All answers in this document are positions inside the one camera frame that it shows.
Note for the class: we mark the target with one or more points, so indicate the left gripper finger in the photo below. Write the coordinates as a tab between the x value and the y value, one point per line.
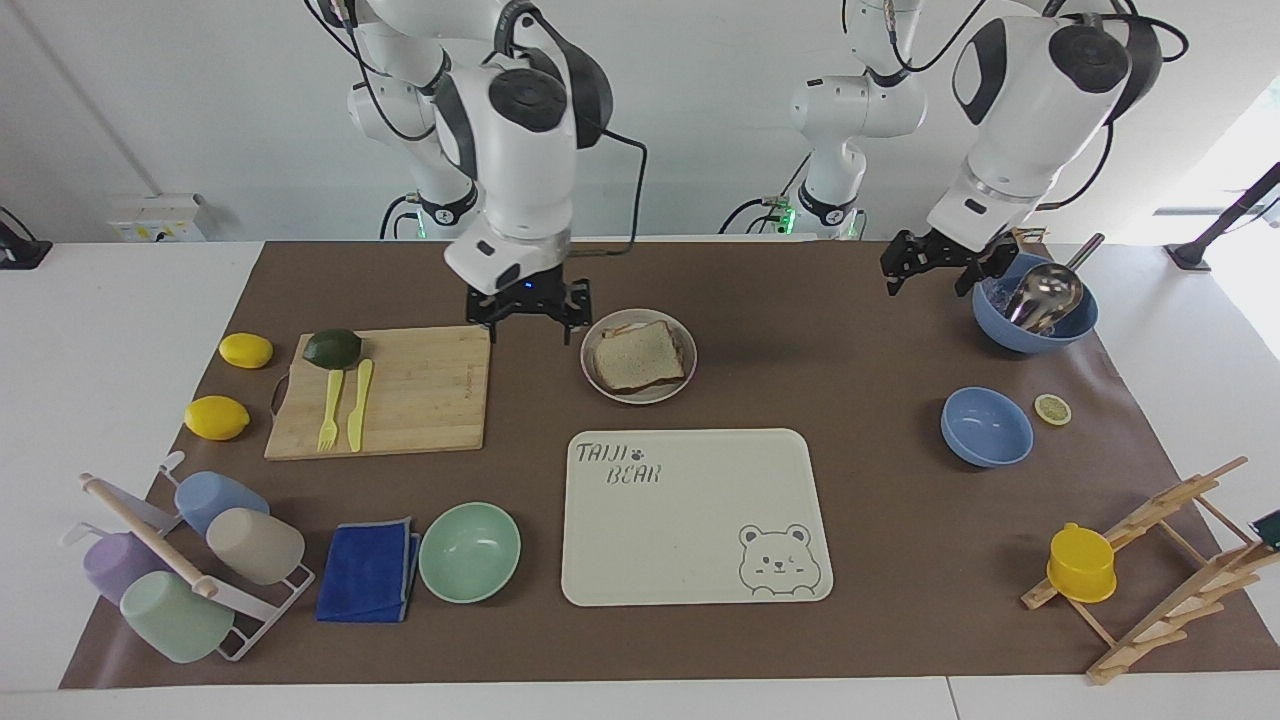
990	265
903	260

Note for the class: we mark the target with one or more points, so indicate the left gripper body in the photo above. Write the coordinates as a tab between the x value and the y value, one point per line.
950	248

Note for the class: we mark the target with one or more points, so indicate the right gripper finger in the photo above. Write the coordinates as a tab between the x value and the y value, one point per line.
574	308
484	310

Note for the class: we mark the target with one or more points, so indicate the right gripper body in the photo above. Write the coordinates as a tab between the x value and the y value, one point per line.
530	288

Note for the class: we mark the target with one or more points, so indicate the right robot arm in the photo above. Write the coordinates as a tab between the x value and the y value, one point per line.
520	180

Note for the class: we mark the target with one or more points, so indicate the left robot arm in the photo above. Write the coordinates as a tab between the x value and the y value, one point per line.
1020	120

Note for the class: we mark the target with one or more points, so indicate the beige round plate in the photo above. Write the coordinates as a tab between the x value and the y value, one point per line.
600	385

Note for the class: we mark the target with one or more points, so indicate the metal ladle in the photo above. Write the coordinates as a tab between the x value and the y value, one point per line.
1045	295

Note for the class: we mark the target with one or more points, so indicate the brown bread slice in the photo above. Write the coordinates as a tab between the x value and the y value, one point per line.
636	358

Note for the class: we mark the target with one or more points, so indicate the large blue bowl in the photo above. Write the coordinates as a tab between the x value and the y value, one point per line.
1030	338

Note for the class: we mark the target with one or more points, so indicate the wooden cutting board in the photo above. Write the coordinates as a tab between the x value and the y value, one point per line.
430	390

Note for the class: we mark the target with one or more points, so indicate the dark green avocado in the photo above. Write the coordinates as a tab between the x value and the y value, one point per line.
332	348

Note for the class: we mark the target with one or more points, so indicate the lemon slice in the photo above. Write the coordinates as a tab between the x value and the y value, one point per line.
1052	409

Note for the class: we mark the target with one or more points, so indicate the yellow plastic knife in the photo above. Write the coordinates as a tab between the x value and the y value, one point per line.
359	405

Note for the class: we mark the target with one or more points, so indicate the small blue bowl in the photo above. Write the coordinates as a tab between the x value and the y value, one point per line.
986	427

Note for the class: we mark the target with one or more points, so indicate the yellow plastic fork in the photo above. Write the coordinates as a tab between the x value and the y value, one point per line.
329	410

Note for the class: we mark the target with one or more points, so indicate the black stand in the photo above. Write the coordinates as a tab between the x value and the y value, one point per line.
20	250
1225	220

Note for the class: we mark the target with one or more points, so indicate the yellow lemon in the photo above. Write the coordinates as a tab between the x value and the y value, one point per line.
216	417
246	350

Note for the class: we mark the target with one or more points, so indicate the cream tray with bear print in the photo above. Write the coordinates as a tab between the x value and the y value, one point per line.
690	520

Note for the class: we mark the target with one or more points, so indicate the green bowl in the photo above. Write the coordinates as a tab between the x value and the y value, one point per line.
470	552

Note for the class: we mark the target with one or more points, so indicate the blue folded cloth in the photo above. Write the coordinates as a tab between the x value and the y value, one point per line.
366	572

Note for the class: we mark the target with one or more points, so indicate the yellow cup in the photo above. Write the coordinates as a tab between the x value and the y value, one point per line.
1081	565

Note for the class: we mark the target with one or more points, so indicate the beige plastic cup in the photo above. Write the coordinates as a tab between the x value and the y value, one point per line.
256	546

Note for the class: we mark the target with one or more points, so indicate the blue plastic cup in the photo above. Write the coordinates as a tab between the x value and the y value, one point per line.
215	498

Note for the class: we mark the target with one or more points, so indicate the white cup rack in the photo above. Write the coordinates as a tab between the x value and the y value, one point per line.
262	600

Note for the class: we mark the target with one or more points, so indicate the dark green object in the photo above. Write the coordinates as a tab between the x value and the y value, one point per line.
1268	528

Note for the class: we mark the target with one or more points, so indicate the wooden dish rack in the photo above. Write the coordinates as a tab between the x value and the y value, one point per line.
1160	610

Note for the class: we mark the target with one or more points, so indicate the green plastic cup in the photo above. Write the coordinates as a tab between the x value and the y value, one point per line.
175	618

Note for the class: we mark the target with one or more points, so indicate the purple plastic cup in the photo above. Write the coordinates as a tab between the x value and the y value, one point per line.
118	565

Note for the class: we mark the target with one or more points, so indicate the white wall socket box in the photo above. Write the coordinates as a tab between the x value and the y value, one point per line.
155	218

